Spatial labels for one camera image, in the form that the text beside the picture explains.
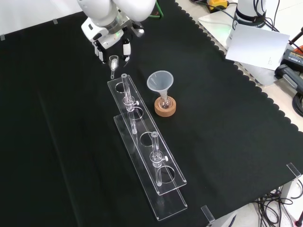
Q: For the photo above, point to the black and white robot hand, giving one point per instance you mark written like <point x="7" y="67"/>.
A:
<point x="111" y="40"/>

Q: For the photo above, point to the clear glass weighing funnel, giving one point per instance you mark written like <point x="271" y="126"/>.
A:
<point x="113" y="63"/>

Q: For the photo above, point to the translucent plastic funnel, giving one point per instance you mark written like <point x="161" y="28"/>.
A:
<point x="159" y="81"/>

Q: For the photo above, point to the round-bottom glass flask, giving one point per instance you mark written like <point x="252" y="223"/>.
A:
<point x="165" y="102"/>

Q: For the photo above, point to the clear acrylic funnel stand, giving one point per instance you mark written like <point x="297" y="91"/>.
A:
<point x="151" y="151"/>

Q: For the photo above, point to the grey tape strip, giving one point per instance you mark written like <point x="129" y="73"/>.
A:
<point x="2" y="37"/>
<point x="55" y="21"/>

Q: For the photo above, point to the black bench cloth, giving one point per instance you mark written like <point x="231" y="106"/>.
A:
<point x="71" y="130"/>

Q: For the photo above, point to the pale board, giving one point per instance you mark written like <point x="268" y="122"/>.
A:
<point x="213" y="23"/>

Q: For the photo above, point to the yellow stop button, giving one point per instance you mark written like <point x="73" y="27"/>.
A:
<point x="216" y="4"/>

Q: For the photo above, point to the white paper card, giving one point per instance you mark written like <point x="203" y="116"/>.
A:
<point x="255" y="47"/>

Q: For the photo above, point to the black hand tool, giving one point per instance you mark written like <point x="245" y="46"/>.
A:
<point x="288" y="75"/>

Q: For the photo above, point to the black and orange power unit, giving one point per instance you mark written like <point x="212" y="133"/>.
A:
<point x="293" y="56"/>

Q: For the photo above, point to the black tripod leg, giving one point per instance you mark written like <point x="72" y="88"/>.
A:
<point x="296" y="36"/>

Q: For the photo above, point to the clear acrylic cloth clamp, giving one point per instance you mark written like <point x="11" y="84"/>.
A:
<point x="294" y="170"/>
<point x="207" y="214"/>

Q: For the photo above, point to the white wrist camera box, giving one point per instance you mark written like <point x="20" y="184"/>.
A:
<point x="91" y="29"/>

